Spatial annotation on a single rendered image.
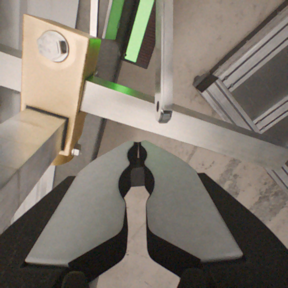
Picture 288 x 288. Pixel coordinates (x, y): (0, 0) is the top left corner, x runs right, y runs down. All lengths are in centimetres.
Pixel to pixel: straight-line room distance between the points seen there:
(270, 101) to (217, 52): 35
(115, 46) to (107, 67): 4
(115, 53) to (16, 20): 21
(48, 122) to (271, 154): 23
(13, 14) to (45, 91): 30
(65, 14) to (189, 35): 73
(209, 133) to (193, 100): 91
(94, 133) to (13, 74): 21
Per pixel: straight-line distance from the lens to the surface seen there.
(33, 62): 19
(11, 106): 52
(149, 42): 33
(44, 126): 17
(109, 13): 24
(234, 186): 156
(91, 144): 39
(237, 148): 23
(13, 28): 48
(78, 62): 17
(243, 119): 101
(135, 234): 180
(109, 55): 34
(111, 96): 18
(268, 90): 102
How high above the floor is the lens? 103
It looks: 61 degrees down
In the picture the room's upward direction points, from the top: 178 degrees clockwise
